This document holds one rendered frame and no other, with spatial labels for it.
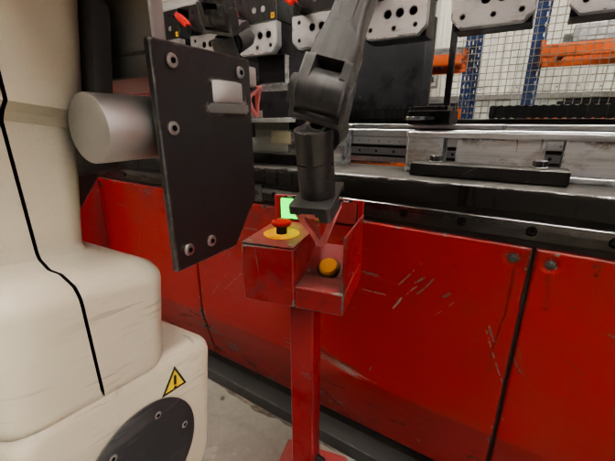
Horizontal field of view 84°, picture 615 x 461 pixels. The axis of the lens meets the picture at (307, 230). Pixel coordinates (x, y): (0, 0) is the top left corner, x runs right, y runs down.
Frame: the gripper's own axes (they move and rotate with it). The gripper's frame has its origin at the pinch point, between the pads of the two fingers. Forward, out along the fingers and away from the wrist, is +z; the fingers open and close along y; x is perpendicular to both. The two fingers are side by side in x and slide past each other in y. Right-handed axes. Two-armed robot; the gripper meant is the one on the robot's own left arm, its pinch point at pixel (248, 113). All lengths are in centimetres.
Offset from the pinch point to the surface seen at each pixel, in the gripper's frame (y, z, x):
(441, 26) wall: 49, 97, -430
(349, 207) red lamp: -38.7, 9.7, 21.3
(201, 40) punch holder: 24.8, -15.9, -16.9
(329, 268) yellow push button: -39, 15, 34
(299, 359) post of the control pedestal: -34, 33, 46
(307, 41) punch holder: -14.6, -12.7, -14.6
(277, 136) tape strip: -3.5, 9.6, -4.8
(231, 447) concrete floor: -4, 81, 64
